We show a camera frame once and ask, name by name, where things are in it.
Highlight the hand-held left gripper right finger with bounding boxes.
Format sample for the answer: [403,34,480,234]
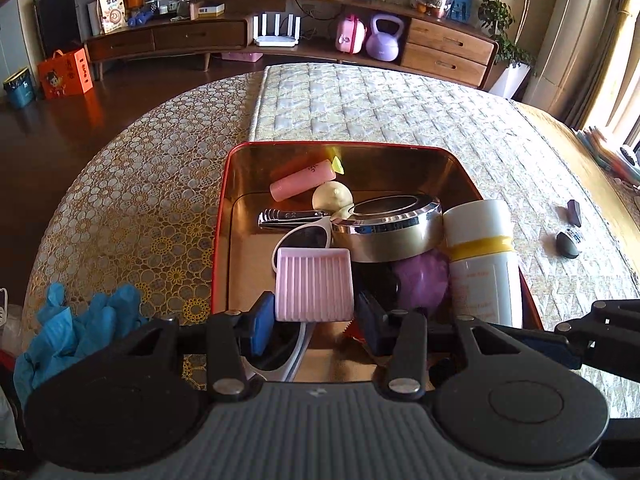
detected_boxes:
[354,292,506,397]

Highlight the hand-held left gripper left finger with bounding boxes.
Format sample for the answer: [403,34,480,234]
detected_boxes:
[122,291,277,403]

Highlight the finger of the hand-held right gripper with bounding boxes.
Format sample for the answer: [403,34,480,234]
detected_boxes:
[500,330,640,376]
[552,299,640,348]

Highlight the red metal tin tray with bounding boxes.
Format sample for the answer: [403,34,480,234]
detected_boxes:
[212,142,546,386]

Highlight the pink ribbed toy dustpan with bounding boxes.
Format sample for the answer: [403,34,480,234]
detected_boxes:
[275,247,355,322]

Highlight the round chrome lidded tin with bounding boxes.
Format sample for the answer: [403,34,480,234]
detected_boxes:
[331,195,443,263]

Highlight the white bottle yellow label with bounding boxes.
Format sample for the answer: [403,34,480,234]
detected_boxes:
[442,200,523,328]

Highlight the metal nail clipper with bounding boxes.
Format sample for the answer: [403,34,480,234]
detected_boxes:
[257,208,333,228]

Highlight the beige garlic-shaped ball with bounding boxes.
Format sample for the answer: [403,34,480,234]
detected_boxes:
[312,181,353,211]

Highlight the pink tube yellow tip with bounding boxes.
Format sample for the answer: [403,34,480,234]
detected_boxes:
[270,157,346,201]

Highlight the purple bumpy toy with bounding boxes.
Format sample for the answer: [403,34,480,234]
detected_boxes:
[392,250,451,311]

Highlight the black egg-shaped container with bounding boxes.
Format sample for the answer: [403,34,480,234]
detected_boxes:
[556,228,583,259]

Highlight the gold lace tablecloth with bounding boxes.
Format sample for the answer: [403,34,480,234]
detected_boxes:
[22,72,266,392]

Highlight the blue rubber gloves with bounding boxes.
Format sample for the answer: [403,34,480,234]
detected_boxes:
[14,282,148,406]

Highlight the yellow woven table cloth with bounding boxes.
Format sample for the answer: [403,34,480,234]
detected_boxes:
[510,100,640,266]

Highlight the potted tree white pot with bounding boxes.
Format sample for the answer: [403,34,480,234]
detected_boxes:
[475,0,537,101]

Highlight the wooden tv cabinet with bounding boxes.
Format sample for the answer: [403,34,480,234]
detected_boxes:
[82,0,501,91]

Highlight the purple kettlebell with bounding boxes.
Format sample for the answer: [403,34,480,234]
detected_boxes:
[365,14,405,59]

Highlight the beige curtain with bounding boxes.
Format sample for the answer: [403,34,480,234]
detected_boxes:
[517,0,640,131]

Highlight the white wifi router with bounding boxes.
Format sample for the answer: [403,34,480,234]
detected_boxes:
[252,14,302,47]

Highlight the pink toy case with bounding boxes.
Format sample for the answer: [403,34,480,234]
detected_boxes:
[334,14,367,55]

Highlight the orange cardboard box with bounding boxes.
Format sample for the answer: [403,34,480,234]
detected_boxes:
[37,50,95,101]

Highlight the small white yellow box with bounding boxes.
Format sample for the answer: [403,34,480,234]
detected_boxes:
[190,2,226,20]

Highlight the blue printed box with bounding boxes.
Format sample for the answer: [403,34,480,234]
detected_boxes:
[445,0,476,23]

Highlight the teal bucket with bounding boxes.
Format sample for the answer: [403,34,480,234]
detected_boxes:
[2,67,37,109]

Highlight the white orange snack bag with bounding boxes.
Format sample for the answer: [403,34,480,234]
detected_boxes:
[96,0,127,35]

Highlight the dark tall cabinet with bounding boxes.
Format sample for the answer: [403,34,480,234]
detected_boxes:
[32,0,108,58]

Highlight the white frame sunglasses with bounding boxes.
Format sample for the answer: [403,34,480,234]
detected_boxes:
[240,217,333,383]

